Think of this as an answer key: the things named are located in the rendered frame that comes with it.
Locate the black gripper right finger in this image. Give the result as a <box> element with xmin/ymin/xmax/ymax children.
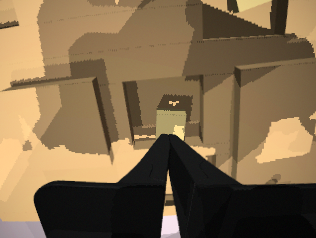
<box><xmin>168</xmin><ymin>134</ymin><xmax>316</xmax><ymax>238</ymax></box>

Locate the yellow block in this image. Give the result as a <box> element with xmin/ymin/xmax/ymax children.
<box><xmin>156</xmin><ymin>108</ymin><xmax>186</xmax><ymax>140</ymax></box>
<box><xmin>230</xmin><ymin>0</ymin><xmax>271</xmax><ymax>14</ymax></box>

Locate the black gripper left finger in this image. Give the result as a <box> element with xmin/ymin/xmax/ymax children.
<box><xmin>33</xmin><ymin>134</ymin><xmax>170</xmax><ymax>238</ymax></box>

